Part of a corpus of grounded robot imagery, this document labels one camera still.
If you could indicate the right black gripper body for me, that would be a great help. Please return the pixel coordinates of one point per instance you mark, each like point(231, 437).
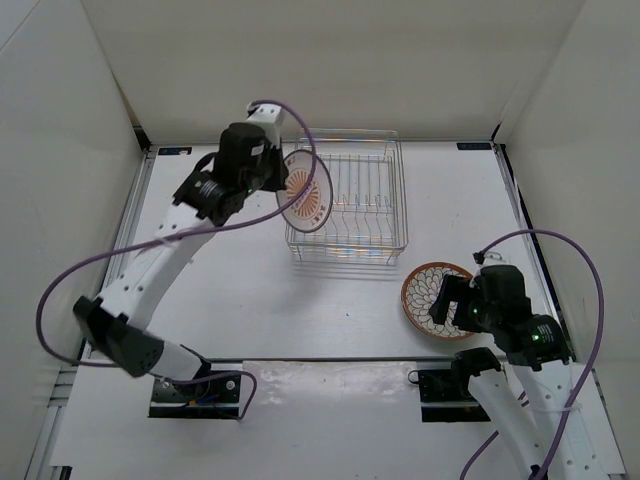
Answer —
point(476, 314)

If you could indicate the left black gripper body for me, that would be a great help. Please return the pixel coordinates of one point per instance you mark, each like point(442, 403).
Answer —
point(268, 174)

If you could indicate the flower patterned plate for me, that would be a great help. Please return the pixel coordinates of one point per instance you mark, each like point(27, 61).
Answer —
point(406, 310)

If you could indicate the orange patterned plate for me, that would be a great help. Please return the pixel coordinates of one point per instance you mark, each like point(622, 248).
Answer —
point(309, 177)

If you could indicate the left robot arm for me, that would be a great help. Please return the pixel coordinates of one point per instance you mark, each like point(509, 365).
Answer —
point(116, 321)

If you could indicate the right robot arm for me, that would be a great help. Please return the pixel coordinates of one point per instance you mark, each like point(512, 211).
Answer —
point(545, 432)

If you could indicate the left table label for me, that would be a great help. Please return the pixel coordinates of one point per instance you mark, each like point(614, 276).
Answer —
point(174, 151)

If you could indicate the table label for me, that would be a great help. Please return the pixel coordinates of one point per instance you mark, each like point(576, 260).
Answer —
point(174, 151)
point(473, 146)

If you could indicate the right table label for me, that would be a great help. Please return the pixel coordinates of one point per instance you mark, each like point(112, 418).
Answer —
point(473, 146)

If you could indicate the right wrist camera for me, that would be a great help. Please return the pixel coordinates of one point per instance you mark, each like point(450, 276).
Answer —
point(489, 258)

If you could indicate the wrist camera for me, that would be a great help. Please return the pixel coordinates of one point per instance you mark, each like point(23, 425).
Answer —
point(489, 258)
point(270, 118)

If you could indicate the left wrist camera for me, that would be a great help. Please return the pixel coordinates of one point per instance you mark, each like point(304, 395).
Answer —
point(270, 118)

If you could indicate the chrome wire dish rack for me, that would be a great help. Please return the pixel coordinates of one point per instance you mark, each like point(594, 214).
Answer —
point(368, 221)

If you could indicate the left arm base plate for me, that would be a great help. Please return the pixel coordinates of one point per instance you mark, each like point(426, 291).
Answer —
point(217, 399)

